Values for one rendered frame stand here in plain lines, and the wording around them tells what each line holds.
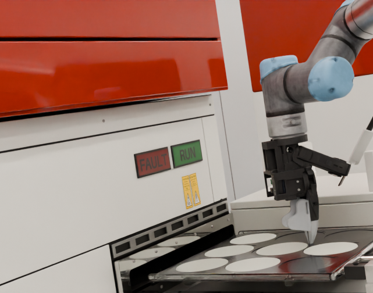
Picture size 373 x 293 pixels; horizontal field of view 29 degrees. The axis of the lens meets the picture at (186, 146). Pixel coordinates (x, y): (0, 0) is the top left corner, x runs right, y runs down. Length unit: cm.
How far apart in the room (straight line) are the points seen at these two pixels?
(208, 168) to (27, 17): 64
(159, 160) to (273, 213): 32
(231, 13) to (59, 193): 394
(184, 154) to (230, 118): 329
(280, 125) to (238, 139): 354
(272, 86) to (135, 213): 36
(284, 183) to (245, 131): 361
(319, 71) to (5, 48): 53
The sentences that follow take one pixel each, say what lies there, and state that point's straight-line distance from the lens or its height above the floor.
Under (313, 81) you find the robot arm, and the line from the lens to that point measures 130.
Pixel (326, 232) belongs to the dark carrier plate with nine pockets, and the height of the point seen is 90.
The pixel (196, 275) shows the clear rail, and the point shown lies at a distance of 131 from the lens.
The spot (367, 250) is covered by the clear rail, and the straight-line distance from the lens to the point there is 134.
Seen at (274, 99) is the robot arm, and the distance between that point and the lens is 139.
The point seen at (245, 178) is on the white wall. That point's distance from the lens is 496.
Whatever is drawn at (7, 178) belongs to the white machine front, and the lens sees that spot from 117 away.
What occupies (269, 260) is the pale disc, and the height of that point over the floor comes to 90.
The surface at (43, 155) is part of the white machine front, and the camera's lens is 122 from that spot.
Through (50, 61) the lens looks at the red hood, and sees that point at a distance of 119.
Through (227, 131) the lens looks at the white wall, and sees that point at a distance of 480.
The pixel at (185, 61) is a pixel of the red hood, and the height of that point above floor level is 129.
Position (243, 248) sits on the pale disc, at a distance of 149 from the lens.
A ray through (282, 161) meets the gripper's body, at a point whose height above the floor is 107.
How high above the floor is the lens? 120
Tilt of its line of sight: 3 degrees down
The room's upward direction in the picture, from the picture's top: 9 degrees counter-clockwise
